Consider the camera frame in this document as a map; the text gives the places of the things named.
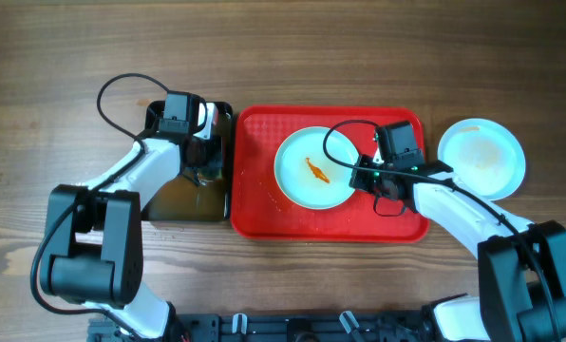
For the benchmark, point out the black water tray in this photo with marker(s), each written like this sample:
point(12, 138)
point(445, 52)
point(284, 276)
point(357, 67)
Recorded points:
point(202, 194)

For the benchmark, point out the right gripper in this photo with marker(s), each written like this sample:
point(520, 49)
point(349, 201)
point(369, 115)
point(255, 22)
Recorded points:
point(360, 180)

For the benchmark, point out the red plastic tray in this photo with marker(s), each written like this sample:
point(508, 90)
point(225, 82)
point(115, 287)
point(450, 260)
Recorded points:
point(261, 210)

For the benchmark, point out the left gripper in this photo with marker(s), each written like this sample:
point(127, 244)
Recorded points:
point(214, 159)

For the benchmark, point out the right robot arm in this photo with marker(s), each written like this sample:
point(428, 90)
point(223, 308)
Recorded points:
point(521, 264)

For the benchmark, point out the white plate front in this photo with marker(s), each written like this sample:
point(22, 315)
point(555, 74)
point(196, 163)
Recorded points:
point(486, 155)

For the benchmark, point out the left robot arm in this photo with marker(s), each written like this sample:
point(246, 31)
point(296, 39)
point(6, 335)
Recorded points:
point(90, 260)

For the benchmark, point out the white plate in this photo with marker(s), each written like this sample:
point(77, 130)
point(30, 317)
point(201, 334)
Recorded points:
point(486, 155)
point(305, 171)

